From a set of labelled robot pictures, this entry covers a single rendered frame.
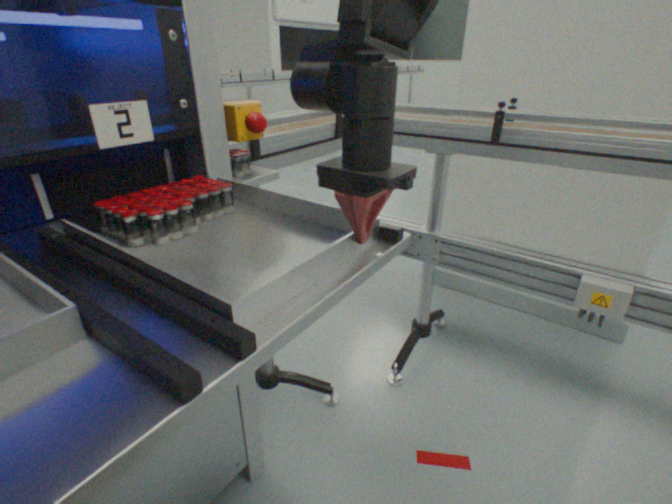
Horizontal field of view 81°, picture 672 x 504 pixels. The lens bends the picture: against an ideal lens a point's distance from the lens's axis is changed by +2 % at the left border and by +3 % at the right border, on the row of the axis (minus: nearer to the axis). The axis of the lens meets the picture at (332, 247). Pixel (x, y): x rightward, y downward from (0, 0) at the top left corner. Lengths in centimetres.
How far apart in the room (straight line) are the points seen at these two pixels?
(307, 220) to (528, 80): 139
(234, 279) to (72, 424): 20
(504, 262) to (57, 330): 122
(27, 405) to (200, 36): 59
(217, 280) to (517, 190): 161
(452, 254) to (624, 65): 89
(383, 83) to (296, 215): 28
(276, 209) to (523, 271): 92
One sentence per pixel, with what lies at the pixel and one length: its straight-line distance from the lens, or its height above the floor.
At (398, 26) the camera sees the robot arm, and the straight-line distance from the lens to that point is 44.
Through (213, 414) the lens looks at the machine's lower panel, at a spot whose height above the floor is 35.
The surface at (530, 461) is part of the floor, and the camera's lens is 149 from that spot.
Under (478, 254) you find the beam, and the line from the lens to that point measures 139.
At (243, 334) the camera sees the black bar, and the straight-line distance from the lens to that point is 34.
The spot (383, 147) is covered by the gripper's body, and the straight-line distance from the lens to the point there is 43.
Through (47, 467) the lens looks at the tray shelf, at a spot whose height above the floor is 88.
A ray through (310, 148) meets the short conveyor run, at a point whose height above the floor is 87.
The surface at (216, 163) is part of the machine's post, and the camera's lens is 79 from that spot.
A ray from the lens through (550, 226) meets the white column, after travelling 194.
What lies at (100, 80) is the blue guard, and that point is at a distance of 68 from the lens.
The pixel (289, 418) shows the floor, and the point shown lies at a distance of 146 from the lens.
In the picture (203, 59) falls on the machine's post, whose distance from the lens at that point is 77.
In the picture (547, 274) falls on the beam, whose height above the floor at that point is 51.
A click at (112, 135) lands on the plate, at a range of 68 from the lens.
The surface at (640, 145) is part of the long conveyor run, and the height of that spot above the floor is 92.
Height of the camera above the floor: 111
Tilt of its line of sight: 26 degrees down
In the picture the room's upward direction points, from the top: straight up
